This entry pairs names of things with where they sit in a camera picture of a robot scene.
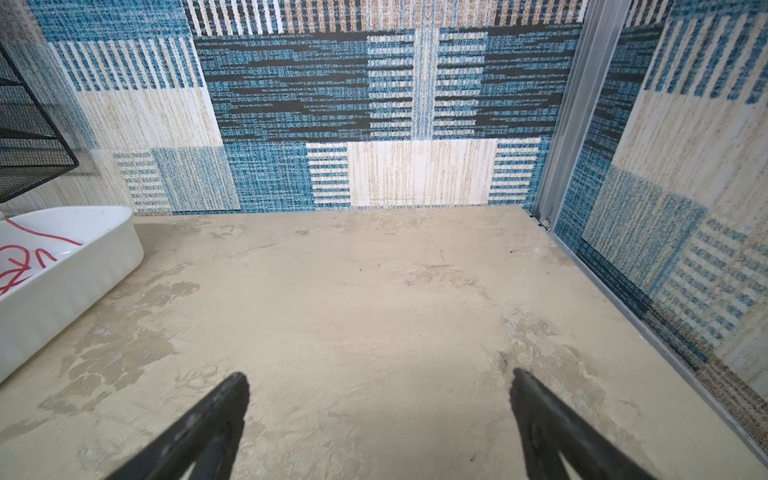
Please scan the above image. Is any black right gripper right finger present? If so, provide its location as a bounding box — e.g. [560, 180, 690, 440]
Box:
[510, 368, 652, 479]

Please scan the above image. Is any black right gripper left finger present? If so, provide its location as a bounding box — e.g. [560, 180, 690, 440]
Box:
[108, 372, 249, 479]

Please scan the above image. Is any white tray with red cable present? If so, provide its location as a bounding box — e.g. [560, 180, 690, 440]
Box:
[1, 206, 144, 379]

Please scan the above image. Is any red cable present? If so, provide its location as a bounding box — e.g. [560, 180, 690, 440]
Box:
[0, 218, 82, 296]

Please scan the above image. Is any black wire mesh shelf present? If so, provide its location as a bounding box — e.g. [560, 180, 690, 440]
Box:
[1, 48, 79, 203]

